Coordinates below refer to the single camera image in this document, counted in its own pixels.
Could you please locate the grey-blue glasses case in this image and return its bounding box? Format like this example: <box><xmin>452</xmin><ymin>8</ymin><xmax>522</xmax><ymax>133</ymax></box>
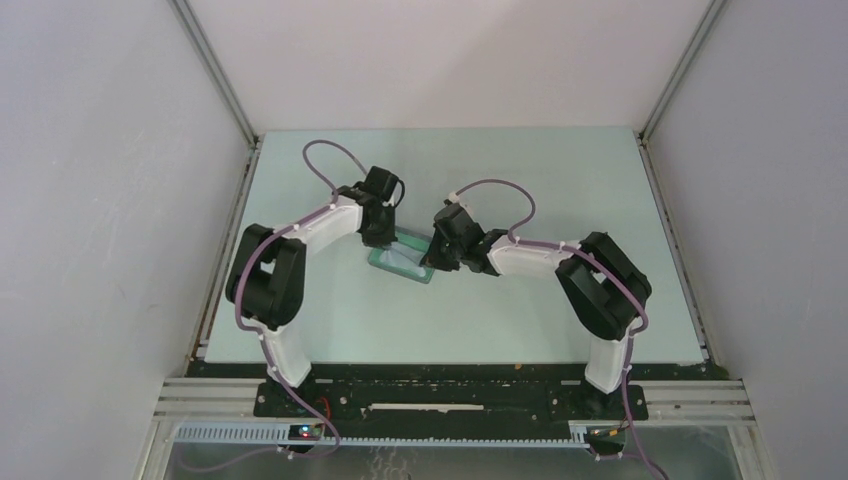
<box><xmin>367</xmin><ymin>227</ymin><xmax>434</xmax><ymax>284</ymax></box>

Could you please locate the light blue cleaning cloth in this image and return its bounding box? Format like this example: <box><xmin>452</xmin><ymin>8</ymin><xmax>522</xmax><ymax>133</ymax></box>
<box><xmin>380</xmin><ymin>242</ymin><xmax>427</xmax><ymax>276</ymax></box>

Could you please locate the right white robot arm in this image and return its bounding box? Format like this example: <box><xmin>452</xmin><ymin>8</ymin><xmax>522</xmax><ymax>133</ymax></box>
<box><xmin>422</xmin><ymin>203</ymin><xmax>652</xmax><ymax>418</ymax></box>

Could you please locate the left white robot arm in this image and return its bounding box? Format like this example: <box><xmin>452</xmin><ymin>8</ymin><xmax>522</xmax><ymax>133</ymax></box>
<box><xmin>225</xmin><ymin>167</ymin><xmax>406</xmax><ymax>417</ymax></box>

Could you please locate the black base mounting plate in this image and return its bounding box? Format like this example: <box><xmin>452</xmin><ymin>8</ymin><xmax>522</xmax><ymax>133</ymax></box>
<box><xmin>253</xmin><ymin>364</ymin><xmax>649</xmax><ymax>441</ymax></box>

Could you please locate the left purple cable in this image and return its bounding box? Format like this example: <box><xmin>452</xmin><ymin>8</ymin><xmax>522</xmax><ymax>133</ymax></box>
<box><xmin>173</xmin><ymin>139</ymin><xmax>372</xmax><ymax>476</ymax></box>

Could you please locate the right aluminium frame post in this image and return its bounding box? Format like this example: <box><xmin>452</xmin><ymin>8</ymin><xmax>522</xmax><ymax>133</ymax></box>
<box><xmin>638</xmin><ymin>0</ymin><xmax>730</xmax><ymax>144</ymax></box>

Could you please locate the aluminium frame post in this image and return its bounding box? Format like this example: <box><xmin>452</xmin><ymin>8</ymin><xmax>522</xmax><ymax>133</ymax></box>
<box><xmin>638</xmin><ymin>0</ymin><xmax>730</xmax><ymax>144</ymax></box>
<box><xmin>168</xmin><ymin>0</ymin><xmax>259</xmax><ymax>149</ymax></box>

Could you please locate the grey slotted cable duct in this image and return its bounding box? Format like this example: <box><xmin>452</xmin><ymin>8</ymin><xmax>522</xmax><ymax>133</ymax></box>
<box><xmin>173</xmin><ymin>423</ymin><xmax>631</xmax><ymax>452</ymax></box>

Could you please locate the left aluminium frame post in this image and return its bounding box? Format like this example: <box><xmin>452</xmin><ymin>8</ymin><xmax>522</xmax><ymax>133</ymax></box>
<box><xmin>168</xmin><ymin>0</ymin><xmax>259</xmax><ymax>149</ymax></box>

